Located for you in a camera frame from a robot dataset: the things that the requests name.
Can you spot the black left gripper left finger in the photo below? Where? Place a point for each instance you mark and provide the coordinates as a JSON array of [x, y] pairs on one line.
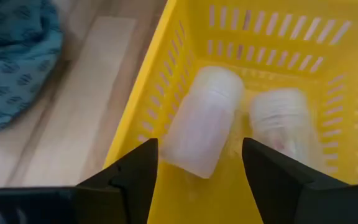
[[138, 174]]

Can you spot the clear small bottle ribbed cap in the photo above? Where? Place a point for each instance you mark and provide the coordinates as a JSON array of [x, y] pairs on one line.
[[281, 118]]

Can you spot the yellow plastic slotted basket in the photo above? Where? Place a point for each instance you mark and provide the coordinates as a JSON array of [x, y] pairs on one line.
[[259, 31]]

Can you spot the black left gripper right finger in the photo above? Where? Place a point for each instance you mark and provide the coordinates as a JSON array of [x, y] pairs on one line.
[[272, 180]]

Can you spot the teal patterned cloth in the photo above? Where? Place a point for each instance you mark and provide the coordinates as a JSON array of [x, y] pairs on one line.
[[14, 68]]

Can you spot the pinkish translucent small bottle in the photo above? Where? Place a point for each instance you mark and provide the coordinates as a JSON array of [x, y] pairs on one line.
[[204, 124]]

